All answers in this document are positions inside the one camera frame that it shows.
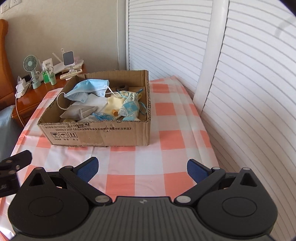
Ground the grey linen pouch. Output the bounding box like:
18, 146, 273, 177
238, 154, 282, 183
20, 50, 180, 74
60, 105, 97, 121

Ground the yellow cloth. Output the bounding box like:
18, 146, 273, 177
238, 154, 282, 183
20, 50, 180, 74
101, 95, 125, 118

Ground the blue surgical face mask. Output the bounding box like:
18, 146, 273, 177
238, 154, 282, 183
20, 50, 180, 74
57, 79, 118, 110

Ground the orange finger cot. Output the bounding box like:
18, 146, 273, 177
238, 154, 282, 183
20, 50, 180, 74
112, 109, 118, 116

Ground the blue-capped plush toy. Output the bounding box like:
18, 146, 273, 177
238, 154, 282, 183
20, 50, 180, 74
122, 116, 140, 121

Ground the orange checked tablecloth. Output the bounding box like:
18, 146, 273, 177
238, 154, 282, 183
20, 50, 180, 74
0, 76, 220, 232

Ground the brown cardboard box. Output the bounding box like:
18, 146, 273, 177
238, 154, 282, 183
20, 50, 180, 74
38, 70, 151, 147

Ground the blue tassel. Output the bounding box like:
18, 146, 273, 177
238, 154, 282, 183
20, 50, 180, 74
91, 112, 115, 121

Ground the white folded tissue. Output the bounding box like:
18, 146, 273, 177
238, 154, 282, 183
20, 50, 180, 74
82, 93, 107, 112

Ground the wooden nightstand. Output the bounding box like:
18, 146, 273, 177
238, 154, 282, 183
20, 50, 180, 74
11, 67, 87, 128

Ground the orange wooden headboard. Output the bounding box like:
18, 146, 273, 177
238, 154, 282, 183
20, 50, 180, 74
0, 19, 16, 110

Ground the white power strip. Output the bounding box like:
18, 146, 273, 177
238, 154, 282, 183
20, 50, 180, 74
15, 76, 31, 99

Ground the brown hair scrunchie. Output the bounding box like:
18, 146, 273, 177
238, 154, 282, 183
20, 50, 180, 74
116, 85, 129, 92

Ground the green bottle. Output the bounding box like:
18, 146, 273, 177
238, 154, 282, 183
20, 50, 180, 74
42, 64, 50, 83

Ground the white remote control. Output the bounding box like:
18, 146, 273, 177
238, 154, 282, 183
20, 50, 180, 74
60, 69, 83, 80

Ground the grey small screen device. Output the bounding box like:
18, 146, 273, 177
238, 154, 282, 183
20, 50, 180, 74
61, 48, 75, 71

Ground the green desk fan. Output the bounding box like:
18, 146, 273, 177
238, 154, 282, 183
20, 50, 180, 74
23, 55, 41, 89

